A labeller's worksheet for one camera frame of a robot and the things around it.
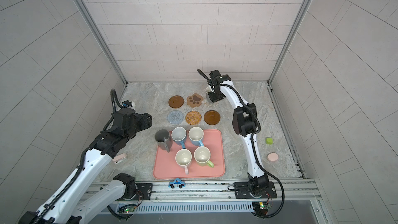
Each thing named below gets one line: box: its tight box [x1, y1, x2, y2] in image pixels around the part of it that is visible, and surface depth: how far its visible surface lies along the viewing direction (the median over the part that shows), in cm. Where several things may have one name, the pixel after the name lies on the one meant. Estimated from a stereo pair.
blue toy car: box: [167, 177, 186, 189], surface depth 74 cm
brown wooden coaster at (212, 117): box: [204, 109, 221, 125], surface depth 99 cm
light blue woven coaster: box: [166, 110, 184, 125], surface depth 98 cm
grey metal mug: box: [154, 129, 173, 153], surface depth 81 cm
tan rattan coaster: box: [185, 110, 202, 125], surface depth 98 cm
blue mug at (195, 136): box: [188, 126, 205, 147], surface depth 84 cm
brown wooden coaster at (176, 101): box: [168, 95, 184, 109], surface depth 107 cm
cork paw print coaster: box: [186, 93, 204, 108], surface depth 107 cm
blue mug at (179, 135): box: [171, 126, 187, 149], surface depth 82 cm
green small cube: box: [265, 137, 274, 145], surface depth 88 cm
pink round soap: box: [267, 152, 279, 162], surface depth 82 cm
